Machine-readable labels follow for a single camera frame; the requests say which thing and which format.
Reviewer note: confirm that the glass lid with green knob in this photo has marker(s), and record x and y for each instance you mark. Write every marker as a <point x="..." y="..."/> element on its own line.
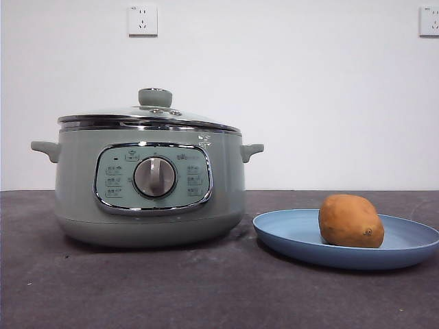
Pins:
<point x="154" y="97"/>

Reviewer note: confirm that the brown potato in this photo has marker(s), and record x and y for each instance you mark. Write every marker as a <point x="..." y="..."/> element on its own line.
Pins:
<point x="350" y="219"/>

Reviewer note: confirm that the pale green electric steamer pot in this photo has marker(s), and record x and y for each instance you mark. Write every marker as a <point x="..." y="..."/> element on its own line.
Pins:
<point x="151" y="222"/>

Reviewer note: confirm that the blue round plate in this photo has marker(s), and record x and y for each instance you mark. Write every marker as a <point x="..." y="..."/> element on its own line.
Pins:
<point x="291" y="233"/>

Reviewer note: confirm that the white wall socket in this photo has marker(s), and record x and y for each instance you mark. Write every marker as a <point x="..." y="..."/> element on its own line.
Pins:
<point x="143" y="20"/>
<point x="429" y="20"/>

